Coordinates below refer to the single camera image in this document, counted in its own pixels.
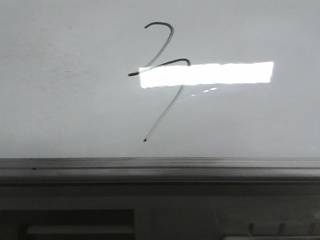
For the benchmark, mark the grey aluminium whiteboard frame rail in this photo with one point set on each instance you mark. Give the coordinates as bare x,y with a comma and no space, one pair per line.
89,170

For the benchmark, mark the white whiteboard surface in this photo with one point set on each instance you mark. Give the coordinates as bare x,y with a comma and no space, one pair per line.
160,78

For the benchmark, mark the grey equipment below whiteboard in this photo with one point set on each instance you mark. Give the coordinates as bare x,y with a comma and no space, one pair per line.
160,212

